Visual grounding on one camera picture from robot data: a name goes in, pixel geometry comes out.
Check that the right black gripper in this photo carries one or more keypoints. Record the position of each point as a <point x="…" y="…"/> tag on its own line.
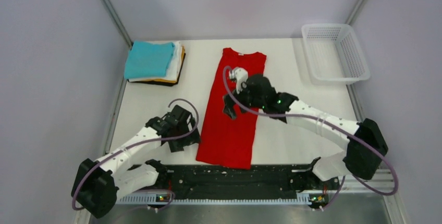
<point x="229" y="109"/>

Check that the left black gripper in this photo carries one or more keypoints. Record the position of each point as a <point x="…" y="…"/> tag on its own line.
<point x="177" y="145"/>

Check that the red t-shirt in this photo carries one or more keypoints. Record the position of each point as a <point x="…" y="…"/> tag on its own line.
<point x="226" y="142"/>

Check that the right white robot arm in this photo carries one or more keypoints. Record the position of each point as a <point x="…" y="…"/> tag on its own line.
<point x="361" y="142"/>

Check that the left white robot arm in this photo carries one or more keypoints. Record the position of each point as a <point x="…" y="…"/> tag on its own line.
<point x="100" y="183"/>

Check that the folded white t-shirt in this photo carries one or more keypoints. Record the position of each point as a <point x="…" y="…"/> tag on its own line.
<point x="155" y="63"/>

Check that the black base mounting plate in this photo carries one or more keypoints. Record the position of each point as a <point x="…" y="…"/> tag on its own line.
<point x="261" y="182"/>

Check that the folded teal t-shirt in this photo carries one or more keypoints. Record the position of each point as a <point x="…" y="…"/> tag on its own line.
<point x="147" y="60"/>

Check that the white plastic basket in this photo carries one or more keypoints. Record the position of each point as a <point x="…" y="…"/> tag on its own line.
<point x="333" y="54"/>

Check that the white slotted cable duct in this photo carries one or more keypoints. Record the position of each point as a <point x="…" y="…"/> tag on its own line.
<point x="158" y="199"/>

